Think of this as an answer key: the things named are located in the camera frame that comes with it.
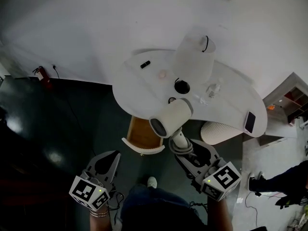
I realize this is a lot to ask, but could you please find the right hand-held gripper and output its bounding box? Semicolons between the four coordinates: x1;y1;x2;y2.
174;140;242;202

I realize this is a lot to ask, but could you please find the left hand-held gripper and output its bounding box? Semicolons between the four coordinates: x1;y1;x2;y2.
69;150;122;211

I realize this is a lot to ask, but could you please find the large wooden drawer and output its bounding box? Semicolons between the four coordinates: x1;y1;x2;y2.
121;115;166;155

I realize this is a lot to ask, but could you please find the white hair dryer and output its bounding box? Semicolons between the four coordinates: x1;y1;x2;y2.
148;98;200;160

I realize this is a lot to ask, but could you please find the person's left forearm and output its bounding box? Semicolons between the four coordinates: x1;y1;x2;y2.
89;208;114;231

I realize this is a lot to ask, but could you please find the person's right forearm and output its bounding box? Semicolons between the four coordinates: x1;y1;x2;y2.
207;196;234;231

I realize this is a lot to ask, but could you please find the person's blue jeans leg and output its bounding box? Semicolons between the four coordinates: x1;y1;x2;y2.
120;184;207;231

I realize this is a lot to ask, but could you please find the black smartphone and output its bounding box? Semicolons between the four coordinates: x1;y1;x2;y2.
244;111;257;134

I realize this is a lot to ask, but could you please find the clear plastic water bottle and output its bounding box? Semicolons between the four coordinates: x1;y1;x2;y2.
205;83;222;100

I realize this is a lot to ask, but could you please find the white shade table lamp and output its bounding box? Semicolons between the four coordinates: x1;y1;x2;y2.
173;26;217;94

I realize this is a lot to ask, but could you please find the red fire extinguisher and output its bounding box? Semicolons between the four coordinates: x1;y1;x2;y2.
33;66;52;90

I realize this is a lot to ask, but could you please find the wooden shelving unit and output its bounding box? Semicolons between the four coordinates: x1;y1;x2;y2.
263;72;308;127

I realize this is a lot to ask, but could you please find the metal bracelet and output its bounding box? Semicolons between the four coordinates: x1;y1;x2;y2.
89;207;109;218

